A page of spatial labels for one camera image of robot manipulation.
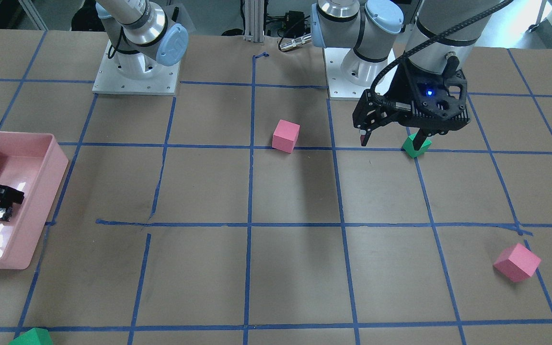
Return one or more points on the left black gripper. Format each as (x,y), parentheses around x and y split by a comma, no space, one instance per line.
(402,87)

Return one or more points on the yellow push button switch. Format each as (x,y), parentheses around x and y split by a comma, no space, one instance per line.
(6,211)

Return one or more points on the green cube near left arm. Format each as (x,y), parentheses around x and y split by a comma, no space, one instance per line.
(408,146)

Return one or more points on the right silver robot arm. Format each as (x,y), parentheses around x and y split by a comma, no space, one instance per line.
(141,30)

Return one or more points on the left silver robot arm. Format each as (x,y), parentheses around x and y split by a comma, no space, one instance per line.
(444,30)

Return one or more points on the pink plastic tray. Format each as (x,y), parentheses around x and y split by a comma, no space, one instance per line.
(35,164)

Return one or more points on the pink cube centre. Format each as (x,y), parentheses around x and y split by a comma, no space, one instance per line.
(285,136)

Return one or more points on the green cube near tray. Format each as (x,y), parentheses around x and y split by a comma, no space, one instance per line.
(34,336)

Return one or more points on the pink cube near edge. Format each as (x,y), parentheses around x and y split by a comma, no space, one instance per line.
(517,263)

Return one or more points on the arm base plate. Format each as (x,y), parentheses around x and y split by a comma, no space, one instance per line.
(338,72)
(135,75)

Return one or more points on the aluminium frame post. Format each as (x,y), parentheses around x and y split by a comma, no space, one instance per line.
(254,16)

